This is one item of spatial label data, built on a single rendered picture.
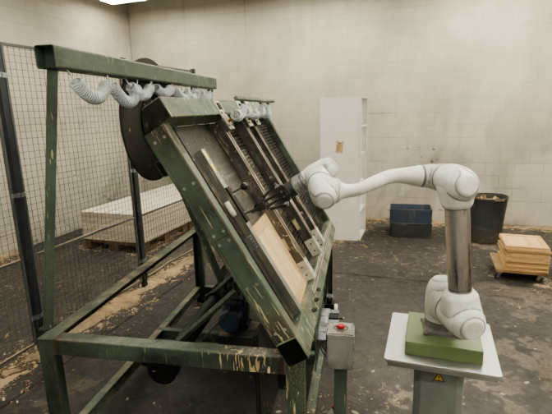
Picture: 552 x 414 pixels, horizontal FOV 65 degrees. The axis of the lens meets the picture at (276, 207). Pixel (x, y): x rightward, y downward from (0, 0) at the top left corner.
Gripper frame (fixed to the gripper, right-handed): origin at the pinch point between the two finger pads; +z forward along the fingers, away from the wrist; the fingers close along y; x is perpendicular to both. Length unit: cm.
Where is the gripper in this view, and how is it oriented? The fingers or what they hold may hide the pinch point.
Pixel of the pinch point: (258, 208)
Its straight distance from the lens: 203.5
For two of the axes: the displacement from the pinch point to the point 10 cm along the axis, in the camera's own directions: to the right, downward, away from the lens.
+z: -8.4, 4.8, 2.7
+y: 5.2, 8.5, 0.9
